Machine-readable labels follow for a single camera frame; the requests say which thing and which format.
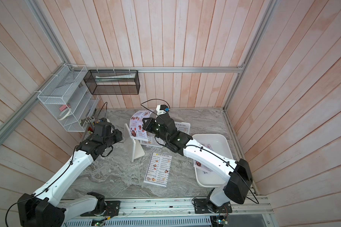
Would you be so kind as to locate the white wire wall shelf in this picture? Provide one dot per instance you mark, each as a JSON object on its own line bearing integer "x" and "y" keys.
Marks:
{"x": 66, "y": 88}

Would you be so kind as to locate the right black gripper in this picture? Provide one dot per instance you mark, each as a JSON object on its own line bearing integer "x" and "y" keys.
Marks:
{"x": 149, "y": 128}

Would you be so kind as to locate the red pencil cup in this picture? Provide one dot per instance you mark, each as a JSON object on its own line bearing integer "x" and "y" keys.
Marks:
{"x": 91, "y": 121}

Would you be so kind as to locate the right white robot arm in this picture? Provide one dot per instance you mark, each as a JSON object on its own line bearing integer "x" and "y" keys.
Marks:
{"x": 236, "y": 174}

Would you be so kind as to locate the white tape roll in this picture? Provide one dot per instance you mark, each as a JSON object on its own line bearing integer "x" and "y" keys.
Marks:
{"x": 64, "y": 114}

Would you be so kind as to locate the aluminium rail base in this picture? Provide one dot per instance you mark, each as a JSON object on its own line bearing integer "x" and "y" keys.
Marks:
{"x": 180, "y": 206}

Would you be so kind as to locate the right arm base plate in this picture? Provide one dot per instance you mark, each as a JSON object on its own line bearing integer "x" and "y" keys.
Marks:
{"x": 205, "y": 206}

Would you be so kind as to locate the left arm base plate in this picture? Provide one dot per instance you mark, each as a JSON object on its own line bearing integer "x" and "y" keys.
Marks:
{"x": 110, "y": 209}

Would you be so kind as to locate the pink menu sheet in tray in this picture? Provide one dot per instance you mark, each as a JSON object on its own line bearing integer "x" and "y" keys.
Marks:
{"x": 203, "y": 168}

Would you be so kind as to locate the pink new menu sheet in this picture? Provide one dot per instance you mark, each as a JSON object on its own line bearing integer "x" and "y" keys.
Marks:
{"x": 136, "y": 125}

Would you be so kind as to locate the old dim sum menu sheet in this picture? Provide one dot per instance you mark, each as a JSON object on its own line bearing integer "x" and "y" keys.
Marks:
{"x": 158, "y": 169}

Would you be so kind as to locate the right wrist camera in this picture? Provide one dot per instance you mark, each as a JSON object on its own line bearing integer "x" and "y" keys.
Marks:
{"x": 162, "y": 109}

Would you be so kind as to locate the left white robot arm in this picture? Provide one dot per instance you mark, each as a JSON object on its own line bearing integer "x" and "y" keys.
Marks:
{"x": 44, "y": 208}

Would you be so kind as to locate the black mesh wall basket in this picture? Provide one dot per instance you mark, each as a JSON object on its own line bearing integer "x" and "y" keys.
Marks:
{"x": 112, "y": 82}

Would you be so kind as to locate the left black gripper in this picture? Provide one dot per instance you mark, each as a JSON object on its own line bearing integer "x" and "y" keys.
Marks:
{"x": 119, "y": 135}

